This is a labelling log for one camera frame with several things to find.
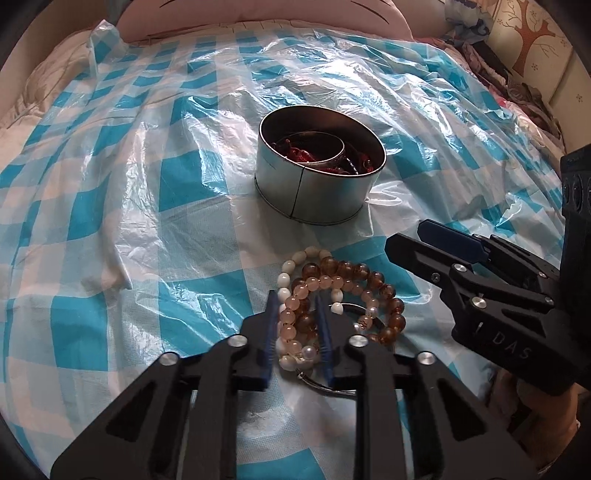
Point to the thin metal bangle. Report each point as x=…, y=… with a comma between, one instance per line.
x=318, y=385

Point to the heap of dark clothes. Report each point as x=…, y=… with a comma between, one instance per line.
x=508, y=87

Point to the round metal tin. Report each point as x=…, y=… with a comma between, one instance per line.
x=286, y=184

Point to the pink cat face pillow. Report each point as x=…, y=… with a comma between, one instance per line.
x=277, y=23

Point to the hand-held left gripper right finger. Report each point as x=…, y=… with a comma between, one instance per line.
x=324, y=332

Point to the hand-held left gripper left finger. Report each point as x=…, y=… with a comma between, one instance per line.
x=271, y=332

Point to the beige striped quilt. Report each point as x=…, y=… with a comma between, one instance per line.
x=41, y=83

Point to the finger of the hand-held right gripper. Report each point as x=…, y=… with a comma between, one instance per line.
x=452, y=240
x=498, y=318

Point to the blue cartoon print curtain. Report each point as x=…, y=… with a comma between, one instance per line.
x=468, y=23

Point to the cream headboard with tree print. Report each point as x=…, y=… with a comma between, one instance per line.
x=531, y=50

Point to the blue checkered plastic sheet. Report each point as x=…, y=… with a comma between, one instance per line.
x=138, y=207

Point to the person's right hand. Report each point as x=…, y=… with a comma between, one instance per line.
x=540, y=415

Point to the wide silver bangle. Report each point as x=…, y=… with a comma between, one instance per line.
x=318, y=157

